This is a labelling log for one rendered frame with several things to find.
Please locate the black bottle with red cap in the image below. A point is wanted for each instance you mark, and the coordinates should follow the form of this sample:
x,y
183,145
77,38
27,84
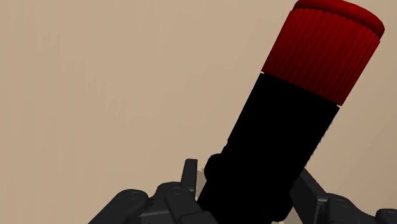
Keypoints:
x,y
279,130

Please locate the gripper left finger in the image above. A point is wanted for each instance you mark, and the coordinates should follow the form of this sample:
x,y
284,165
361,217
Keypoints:
x,y
173,198

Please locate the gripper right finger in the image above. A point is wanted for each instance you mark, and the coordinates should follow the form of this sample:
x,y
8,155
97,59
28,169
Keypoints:
x,y
322,201

